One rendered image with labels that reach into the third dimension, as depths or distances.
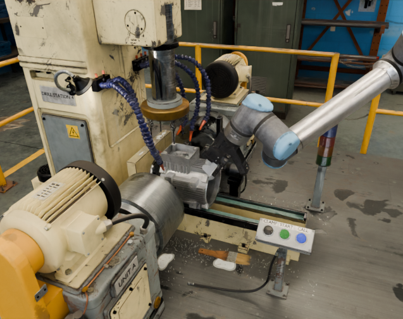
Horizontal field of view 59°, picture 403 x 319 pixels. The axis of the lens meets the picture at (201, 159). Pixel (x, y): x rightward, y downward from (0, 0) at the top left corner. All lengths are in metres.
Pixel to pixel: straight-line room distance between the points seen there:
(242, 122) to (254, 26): 3.26
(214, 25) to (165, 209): 3.50
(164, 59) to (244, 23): 3.16
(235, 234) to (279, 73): 3.17
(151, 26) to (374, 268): 1.15
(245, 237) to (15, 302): 0.86
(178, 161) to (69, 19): 0.60
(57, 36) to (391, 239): 1.46
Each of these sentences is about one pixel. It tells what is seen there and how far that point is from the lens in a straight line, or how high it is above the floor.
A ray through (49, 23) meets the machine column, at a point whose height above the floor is 1.63.
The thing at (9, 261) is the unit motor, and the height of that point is 1.32.
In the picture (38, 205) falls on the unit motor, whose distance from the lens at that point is 0.84.
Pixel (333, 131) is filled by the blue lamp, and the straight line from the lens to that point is 1.52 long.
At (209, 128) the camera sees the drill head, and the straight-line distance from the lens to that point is 1.56.
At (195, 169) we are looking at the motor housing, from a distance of 1.37.
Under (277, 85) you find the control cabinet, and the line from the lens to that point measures 4.45.
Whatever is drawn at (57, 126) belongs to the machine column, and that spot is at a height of 1.26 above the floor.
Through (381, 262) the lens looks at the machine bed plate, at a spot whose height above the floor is 0.80.
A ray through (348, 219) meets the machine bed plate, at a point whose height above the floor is 0.80.
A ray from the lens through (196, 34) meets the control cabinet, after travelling 4.57.
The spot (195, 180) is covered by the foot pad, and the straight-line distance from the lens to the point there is 1.34.
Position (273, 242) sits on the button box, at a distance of 1.14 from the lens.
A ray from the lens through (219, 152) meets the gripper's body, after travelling 1.22.
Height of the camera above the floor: 1.81
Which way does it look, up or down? 30 degrees down
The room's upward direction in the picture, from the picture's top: 1 degrees counter-clockwise
